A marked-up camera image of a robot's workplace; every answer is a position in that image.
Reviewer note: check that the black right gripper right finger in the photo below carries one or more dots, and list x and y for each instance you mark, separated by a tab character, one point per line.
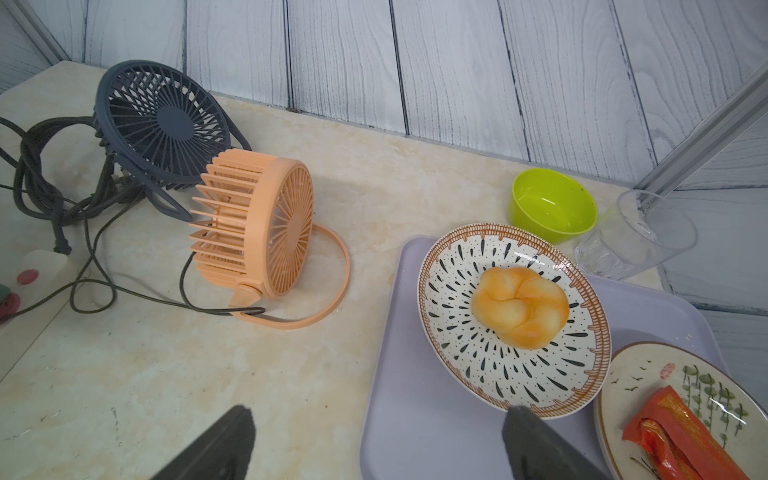
536	451

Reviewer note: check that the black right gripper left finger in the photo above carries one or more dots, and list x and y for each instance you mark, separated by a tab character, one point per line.
223	451

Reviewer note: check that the orange desk fan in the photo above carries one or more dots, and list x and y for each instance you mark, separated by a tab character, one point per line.
254	231

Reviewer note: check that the green usb power adapter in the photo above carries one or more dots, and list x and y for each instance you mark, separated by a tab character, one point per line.
5	292

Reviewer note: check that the white red power strip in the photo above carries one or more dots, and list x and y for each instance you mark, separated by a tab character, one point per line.
28	282

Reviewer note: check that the patterned ceramic plate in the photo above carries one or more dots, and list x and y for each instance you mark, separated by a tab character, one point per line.
555	381

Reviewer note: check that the knotted bread roll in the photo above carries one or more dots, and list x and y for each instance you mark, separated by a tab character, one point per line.
525	310

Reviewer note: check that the red snack packet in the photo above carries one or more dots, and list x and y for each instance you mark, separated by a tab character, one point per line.
679	444

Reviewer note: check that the small beige floral plate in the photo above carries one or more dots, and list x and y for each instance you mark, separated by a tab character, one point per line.
731	415

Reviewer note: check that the green plastic bowl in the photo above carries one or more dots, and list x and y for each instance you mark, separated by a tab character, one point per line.
551	205

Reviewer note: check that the clear glass cup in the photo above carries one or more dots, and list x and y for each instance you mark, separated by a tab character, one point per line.
639	231

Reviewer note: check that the right metal frame post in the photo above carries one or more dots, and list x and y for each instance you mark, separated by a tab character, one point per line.
729	121

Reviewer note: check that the metal frame post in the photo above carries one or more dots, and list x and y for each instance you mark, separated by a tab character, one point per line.
26	18
729	121

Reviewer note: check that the left metal frame post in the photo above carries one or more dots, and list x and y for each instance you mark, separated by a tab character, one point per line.
26	18

